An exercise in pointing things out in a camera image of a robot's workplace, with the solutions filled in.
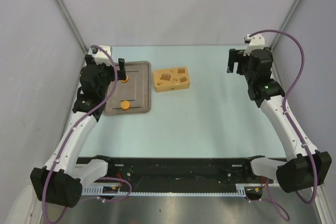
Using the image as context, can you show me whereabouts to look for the orange cookie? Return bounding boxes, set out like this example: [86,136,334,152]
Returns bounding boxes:
[120,100,131,110]
[121,76,129,83]

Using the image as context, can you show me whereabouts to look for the gold cookie tin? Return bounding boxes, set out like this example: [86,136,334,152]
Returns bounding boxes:
[154,82,190,93]

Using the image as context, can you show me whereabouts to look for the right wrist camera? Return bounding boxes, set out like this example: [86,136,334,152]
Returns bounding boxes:
[243,33,265,56]

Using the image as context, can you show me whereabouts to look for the steel baking tray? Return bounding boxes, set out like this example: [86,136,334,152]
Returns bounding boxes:
[103,61,151,116]

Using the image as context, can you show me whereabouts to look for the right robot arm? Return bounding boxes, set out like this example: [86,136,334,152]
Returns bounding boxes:
[227,49,332,193]

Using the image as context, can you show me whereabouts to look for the steel tin lid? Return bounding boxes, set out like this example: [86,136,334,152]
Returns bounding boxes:
[153,67,191,89]

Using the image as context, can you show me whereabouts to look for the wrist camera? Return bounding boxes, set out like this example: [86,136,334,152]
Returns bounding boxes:
[243,33,265,56]
[90,45,112,66]

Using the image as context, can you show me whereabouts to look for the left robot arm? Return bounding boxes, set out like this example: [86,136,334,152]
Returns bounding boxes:
[30,53,127,208]

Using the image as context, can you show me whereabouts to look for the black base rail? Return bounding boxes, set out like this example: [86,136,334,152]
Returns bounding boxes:
[76,155,279,193]

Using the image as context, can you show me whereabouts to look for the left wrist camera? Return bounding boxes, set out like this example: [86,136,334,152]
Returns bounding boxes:
[90,45,112,66]

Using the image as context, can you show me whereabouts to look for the white cable duct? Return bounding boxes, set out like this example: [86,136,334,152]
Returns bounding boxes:
[81,183,263,196]

